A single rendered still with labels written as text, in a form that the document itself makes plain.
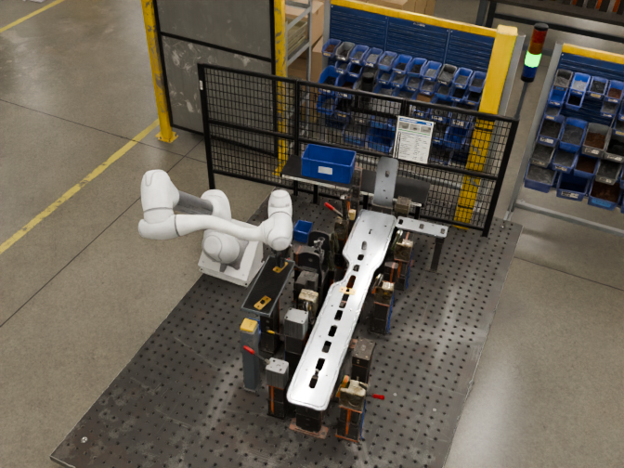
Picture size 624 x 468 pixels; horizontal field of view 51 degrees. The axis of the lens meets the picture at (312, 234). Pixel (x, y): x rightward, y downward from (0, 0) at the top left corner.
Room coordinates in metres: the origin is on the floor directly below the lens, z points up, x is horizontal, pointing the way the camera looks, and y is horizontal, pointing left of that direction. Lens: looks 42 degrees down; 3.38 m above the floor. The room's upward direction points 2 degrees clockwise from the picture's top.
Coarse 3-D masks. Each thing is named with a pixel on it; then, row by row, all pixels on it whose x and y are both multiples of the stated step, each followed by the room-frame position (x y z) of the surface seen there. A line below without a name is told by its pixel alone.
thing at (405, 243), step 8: (400, 240) 2.63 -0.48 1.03; (408, 240) 2.61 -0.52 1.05; (400, 248) 2.58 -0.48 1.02; (408, 248) 2.57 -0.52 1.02; (400, 256) 2.58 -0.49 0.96; (408, 256) 2.57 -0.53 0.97; (400, 264) 2.58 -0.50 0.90; (400, 272) 2.58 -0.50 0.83; (408, 272) 2.58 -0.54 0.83; (400, 280) 2.57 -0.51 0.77; (400, 288) 2.57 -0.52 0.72
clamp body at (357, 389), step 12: (348, 384) 1.67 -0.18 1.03; (360, 384) 1.67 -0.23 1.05; (348, 396) 1.61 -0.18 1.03; (360, 396) 1.60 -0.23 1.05; (348, 408) 1.61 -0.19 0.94; (360, 408) 1.60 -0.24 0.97; (348, 420) 1.61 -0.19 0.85; (360, 420) 1.64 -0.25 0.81; (336, 432) 1.64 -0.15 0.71; (348, 432) 1.61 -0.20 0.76; (360, 432) 1.62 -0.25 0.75; (360, 444) 1.59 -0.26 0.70
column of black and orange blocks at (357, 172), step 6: (360, 168) 3.05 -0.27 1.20; (354, 174) 3.04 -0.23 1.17; (360, 174) 3.03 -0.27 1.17; (354, 180) 3.04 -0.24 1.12; (360, 180) 3.05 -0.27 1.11; (354, 186) 3.04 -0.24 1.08; (354, 192) 3.04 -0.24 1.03; (354, 198) 3.03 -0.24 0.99; (354, 204) 3.03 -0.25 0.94; (354, 222) 3.03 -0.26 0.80
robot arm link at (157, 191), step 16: (144, 176) 2.38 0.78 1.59; (160, 176) 2.37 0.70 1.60; (144, 192) 2.30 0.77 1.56; (160, 192) 2.30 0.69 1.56; (176, 192) 2.39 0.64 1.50; (208, 192) 2.77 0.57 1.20; (144, 208) 2.26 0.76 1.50; (176, 208) 2.40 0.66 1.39; (192, 208) 2.49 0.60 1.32; (208, 208) 2.61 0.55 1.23; (224, 208) 2.70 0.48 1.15
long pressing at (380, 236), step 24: (360, 216) 2.85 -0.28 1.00; (384, 216) 2.86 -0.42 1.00; (360, 240) 2.64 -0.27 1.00; (384, 240) 2.65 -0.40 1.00; (360, 264) 2.46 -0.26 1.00; (336, 288) 2.28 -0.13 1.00; (360, 288) 2.29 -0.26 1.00; (312, 336) 1.96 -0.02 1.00; (336, 336) 1.97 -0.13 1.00; (312, 360) 1.82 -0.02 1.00; (336, 360) 1.83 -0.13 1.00; (312, 408) 1.57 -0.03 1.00
